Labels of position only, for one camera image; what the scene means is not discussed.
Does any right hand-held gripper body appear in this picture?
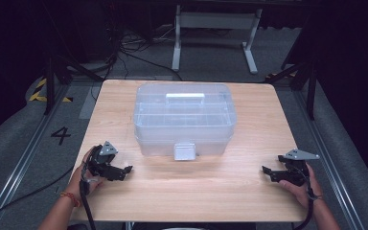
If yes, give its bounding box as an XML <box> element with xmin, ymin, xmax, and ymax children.
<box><xmin>277</xmin><ymin>149</ymin><xmax>321</xmax><ymax>188</ymax></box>

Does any person's right hand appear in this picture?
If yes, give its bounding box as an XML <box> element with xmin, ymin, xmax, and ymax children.
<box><xmin>279</xmin><ymin>162</ymin><xmax>324</xmax><ymax>209</ymax></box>

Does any person's left hand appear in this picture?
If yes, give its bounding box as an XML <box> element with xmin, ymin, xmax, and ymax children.
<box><xmin>67</xmin><ymin>148</ymin><xmax>105</xmax><ymax>196</ymax></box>

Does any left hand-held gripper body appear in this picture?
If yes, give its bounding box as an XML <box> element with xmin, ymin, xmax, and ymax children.
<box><xmin>86</xmin><ymin>141</ymin><xmax>120</xmax><ymax>178</ymax></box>

